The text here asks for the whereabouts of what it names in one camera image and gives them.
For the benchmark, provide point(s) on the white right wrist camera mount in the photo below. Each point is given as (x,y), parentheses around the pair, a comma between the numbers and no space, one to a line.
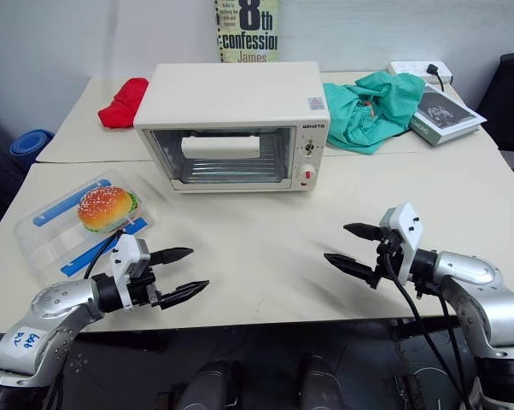
(404,230)

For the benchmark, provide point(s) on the white power strip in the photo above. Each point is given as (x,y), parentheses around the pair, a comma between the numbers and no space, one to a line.
(410,67)

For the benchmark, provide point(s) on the blue rolled mat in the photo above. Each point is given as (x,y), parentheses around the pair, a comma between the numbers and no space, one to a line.
(30,143)

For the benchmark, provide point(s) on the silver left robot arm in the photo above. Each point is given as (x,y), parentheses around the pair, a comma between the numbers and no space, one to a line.
(56,303)

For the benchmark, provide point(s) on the black chair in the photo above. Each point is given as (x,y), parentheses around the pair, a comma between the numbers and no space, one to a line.
(509,98)

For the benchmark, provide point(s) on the grey and white book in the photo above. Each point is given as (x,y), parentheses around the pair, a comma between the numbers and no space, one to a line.
(447,115)

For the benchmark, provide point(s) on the toy hamburger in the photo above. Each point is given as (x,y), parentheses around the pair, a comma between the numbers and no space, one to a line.
(105,207)

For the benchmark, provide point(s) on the clear container with blue clips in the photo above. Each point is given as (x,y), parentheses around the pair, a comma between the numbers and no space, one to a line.
(48,243)

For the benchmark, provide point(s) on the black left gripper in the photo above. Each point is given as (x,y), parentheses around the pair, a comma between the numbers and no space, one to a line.
(144,290)

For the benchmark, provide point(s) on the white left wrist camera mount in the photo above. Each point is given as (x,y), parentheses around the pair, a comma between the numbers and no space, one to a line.
(126,256)

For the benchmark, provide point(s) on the red cloth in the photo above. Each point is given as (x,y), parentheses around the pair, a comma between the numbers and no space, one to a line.
(122,104)

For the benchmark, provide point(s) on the green cloth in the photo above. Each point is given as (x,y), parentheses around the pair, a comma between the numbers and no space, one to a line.
(376,111)

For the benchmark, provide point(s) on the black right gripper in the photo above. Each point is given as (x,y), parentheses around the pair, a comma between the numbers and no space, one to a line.
(389,260)

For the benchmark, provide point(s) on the black table frame bar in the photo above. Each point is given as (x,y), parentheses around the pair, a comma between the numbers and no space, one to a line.
(428,328)

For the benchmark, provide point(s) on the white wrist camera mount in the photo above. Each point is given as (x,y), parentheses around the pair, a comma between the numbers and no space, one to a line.
(126,256)
(404,230)

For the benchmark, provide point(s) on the dark rounded shape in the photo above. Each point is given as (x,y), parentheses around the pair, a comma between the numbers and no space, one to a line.
(323,382)
(214,384)

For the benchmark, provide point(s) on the cream toaster oven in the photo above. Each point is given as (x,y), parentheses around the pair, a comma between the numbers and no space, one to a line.
(231,94)

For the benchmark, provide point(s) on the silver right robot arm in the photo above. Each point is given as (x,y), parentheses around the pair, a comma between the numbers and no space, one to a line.
(474,273)

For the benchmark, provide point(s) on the cream knob with red mark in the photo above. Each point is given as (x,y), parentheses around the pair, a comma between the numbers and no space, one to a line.
(307,173)

